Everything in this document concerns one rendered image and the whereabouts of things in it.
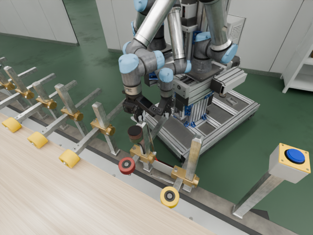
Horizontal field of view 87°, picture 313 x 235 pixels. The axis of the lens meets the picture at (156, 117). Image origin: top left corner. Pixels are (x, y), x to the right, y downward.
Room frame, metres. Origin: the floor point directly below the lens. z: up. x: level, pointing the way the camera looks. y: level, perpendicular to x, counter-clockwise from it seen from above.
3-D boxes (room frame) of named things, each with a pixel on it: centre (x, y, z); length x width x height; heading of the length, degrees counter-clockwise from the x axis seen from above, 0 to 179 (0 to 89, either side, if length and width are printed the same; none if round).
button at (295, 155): (0.22, -0.37, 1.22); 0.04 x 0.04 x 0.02
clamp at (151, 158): (0.50, 0.09, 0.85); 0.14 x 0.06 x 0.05; 59
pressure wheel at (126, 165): (0.41, 0.16, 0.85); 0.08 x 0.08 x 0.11
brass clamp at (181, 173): (0.37, -0.13, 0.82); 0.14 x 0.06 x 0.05; 59
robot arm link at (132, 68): (0.60, 0.09, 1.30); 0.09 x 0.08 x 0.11; 125
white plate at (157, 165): (0.49, 0.03, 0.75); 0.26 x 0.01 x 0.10; 59
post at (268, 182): (0.22, -0.37, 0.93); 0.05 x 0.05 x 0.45; 59
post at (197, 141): (0.36, -0.15, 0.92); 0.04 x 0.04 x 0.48; 59
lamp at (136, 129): (0.45, 0.09, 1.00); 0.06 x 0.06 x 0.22; 59
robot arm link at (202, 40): (1.04, -0.33, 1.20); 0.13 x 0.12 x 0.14; 35
